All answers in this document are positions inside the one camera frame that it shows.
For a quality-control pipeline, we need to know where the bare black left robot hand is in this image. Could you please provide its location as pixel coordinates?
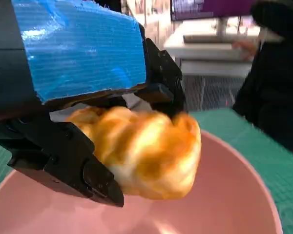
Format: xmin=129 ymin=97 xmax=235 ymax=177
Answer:
xmin=0 ymin=0 xmax=186 ymax=208

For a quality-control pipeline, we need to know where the long braided toy bread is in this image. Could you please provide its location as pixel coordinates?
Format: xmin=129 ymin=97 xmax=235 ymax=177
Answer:
xmin=64 ymin=106 xmax=202 ymax=201

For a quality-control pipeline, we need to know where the pink bowl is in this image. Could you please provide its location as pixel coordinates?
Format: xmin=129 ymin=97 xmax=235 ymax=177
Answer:
xmin=0 ymin=129 xmax=284 ymax=234

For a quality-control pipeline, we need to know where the white desk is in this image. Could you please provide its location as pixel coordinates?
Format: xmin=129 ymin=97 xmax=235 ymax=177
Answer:
xmin=163 ymin=31 xmax=256 ymax=59

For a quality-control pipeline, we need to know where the computer monitor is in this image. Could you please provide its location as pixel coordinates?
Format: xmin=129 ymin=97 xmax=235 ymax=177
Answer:
xmin=170 ymin=0 xmax=259 ymax=44

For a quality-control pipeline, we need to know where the white mesh cabinet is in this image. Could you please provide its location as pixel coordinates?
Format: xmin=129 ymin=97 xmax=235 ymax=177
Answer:
xmin=179 ymin=57 xmax=253 ymax=112

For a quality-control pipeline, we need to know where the person's hand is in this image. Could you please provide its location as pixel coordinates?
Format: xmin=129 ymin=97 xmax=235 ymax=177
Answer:
xmin=233 ymin=40 xmax=256 ymax=60

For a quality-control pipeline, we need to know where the green cutting mat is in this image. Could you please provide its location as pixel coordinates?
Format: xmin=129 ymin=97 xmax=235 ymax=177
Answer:
xmin=0 ymin=108 xmax=293 ymax=234

